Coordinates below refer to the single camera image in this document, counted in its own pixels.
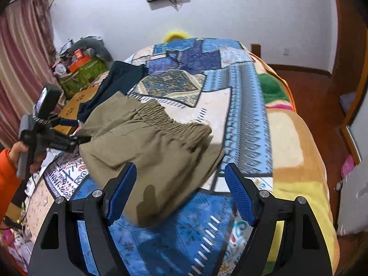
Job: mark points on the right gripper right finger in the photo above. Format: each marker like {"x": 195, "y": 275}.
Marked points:
{"x": 302, "y": 251}

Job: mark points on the green storage basket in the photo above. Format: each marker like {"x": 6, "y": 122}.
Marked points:
{"x": 81, "y": 78}

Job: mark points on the orange box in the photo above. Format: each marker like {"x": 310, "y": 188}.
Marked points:
{"x": 78, "y": 63}

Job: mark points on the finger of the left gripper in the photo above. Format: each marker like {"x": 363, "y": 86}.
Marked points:
{"x": 67, "y": 122}
{"x": 68, "y": 143}

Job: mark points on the wooden lap desk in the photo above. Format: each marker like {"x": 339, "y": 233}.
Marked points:
{"x": 70, "y": 111}

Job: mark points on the yellow foam tube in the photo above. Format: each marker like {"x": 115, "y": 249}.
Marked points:
{"x": 175, "y": 35}

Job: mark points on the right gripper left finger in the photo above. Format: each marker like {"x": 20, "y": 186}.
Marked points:
{"x": 58, "y": 248}

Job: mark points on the dark navy folded garment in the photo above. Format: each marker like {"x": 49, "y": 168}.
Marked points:
{"x": 121, "y": 78}

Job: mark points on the blue patchwork bedspread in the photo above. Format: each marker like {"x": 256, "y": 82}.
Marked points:
{"x": 199, "y": 80}

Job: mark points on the striped pink curtain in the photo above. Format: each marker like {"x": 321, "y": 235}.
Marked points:
{"x": 27, "y": 55}

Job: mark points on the olive green pants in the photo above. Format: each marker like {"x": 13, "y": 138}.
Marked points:
{"x": 173, "y": 159}

